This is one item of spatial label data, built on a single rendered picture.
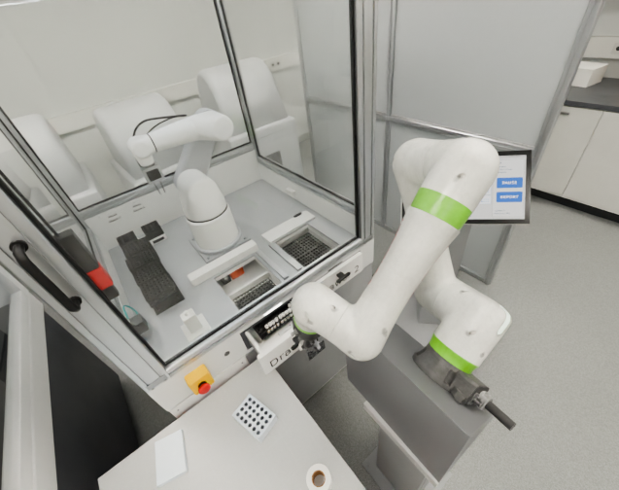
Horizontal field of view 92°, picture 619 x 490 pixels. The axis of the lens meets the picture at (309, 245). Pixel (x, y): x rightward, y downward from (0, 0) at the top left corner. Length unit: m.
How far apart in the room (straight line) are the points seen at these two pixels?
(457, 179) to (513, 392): 1.67
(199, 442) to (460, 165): 1.10
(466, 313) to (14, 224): 0.98
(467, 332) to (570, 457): 1.34
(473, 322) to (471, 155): 0.41
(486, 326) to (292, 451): 0.68
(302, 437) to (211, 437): 0.30
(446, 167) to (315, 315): 0.41
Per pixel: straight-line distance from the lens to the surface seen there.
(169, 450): 1.24
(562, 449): 2.13
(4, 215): 0.76
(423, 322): 2.19
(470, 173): 0.66
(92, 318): 0.90
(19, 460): 1.29
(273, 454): 1.13
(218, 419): 1.22
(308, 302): 0.69
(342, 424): 1.93
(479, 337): 0.87
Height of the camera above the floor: 1.83
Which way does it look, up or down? 41 degrees down
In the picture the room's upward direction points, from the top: 9 degrees counter-clockwise
